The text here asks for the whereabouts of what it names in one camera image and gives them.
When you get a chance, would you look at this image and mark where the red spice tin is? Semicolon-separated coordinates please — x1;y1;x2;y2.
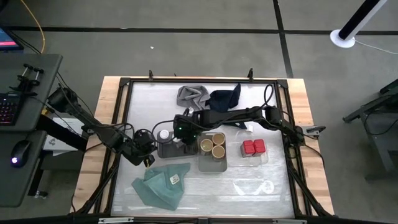
240;139;257;158
253;138;267;157

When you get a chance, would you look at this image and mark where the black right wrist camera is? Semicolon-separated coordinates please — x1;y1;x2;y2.
173;114;191;140

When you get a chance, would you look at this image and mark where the grey desk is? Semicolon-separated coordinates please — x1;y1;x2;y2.
0;53;64;208

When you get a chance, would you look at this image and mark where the clear plastic bin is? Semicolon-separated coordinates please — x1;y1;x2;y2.
228;128;270;167

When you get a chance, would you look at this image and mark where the black computer mouse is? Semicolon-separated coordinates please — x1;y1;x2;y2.
10;139;32;169

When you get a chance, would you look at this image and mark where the black desk clamp mount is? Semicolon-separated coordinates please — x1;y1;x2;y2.
9;63;45;95

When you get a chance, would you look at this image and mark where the white paper sheet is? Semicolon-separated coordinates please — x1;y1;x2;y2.
42;116;85;157

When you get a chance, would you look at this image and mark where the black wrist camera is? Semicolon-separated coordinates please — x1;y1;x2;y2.
173;114;191;140
133;129;156;154

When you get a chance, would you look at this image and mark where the light grey item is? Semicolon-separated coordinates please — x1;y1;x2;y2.
211;133;226;147

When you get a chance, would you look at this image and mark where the navy blue cloth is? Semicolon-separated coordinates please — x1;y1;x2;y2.
205;82;250;130

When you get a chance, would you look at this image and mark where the black backlit keyboard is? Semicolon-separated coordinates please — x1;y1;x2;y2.
0;92;21;126

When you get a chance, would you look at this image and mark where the grey cloth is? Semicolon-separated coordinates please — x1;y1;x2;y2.
176;84;212;110

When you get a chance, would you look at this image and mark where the smoky grey transparent bin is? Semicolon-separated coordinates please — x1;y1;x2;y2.
155;129;200;160

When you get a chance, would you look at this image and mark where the yellow cable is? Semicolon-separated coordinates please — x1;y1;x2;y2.
19;0;47;55

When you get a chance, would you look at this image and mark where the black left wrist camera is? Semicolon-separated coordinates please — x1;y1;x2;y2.
133;129;156;154

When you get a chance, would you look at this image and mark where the silver metal bracket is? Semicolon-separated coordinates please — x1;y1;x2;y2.
271;218;309;224
97;217;135;224

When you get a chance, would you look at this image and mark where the brown-lid spice jar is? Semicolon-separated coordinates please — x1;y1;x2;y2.
200;138;215;156
211;144;226;162

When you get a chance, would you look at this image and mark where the black pole white round base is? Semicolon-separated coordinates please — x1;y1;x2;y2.
329;0;390;49

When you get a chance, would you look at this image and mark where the lit computer monitor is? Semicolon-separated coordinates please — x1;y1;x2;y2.
0;26;25;52

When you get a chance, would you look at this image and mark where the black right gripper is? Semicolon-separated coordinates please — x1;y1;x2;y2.
183;111;203;156

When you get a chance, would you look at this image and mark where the dark grey metal cart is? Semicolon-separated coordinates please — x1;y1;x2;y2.
341;78;398;175

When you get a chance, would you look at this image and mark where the black aluminium table frame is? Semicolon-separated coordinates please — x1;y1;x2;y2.
70;75;335;224

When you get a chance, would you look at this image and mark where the teal cloth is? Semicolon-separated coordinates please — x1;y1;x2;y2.
131;162;192;212

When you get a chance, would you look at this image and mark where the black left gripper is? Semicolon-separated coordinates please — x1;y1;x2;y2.
126;146;155;169

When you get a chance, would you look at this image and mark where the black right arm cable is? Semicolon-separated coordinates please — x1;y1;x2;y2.
151;119;178;144

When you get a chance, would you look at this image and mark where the grey metal bracket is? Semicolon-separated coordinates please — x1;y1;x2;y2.
305;124;327;136

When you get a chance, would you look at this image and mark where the white floor cable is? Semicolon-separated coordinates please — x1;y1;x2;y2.
354;38;398;55

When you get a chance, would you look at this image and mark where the white plastic bin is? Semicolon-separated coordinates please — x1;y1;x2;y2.
197;131;229;174

